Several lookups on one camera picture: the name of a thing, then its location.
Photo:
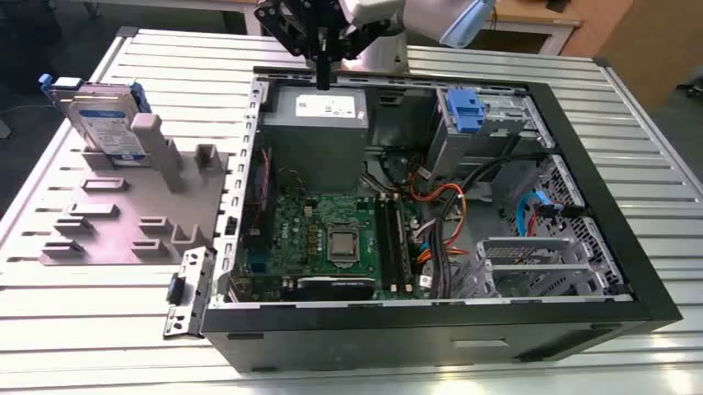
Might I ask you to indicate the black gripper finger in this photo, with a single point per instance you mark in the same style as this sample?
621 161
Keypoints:
358 41
280 29

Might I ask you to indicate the black RAM slot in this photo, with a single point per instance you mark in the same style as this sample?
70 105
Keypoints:
386 243
401 243

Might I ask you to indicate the metal expansion slot bracket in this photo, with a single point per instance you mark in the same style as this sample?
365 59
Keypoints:
197 288

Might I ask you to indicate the black PC case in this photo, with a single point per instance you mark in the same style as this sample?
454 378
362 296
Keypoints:
384 341

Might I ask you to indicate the CPU socket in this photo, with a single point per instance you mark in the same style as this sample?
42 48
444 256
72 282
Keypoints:
345 263

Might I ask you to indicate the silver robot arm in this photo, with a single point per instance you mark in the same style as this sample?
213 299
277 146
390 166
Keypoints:
384 53

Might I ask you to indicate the green motherboard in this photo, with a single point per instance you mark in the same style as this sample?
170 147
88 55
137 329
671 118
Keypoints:
296 230

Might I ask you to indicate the black chair base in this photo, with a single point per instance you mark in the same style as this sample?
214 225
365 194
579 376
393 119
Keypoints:
696 88

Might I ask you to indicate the metal disk bay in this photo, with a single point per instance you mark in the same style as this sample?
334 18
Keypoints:
537 268

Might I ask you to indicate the grey metal drive cage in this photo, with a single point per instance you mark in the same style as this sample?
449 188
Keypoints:
472 148

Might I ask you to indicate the wooden desk white frame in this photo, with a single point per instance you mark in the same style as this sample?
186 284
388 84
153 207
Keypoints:
537 14

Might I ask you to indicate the blue drive latch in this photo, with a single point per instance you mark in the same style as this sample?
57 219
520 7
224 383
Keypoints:
465 109

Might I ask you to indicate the dark floor object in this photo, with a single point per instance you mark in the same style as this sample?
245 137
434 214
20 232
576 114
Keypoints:
4 129

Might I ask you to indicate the black table corner cap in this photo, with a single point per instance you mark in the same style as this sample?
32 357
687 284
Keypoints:
600 62
126 31

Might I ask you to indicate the grey power supply unit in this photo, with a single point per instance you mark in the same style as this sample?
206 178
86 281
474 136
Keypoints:
318 156

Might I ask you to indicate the blue bracket clip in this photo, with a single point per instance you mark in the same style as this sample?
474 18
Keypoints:
174 288

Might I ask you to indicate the black graphics card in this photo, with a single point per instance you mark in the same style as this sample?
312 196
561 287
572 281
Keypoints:
329 290

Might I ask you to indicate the small black desk item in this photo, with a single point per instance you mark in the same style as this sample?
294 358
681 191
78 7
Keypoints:
557 5

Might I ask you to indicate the grey parts rack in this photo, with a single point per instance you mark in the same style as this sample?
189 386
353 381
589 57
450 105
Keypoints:
142 205

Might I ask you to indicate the wooden cabinet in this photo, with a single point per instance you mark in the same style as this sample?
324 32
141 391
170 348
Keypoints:
648 41

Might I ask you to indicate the silver CPU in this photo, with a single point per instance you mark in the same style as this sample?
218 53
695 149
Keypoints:
344 243

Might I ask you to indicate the hard disk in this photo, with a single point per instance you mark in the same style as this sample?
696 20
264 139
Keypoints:
104 123

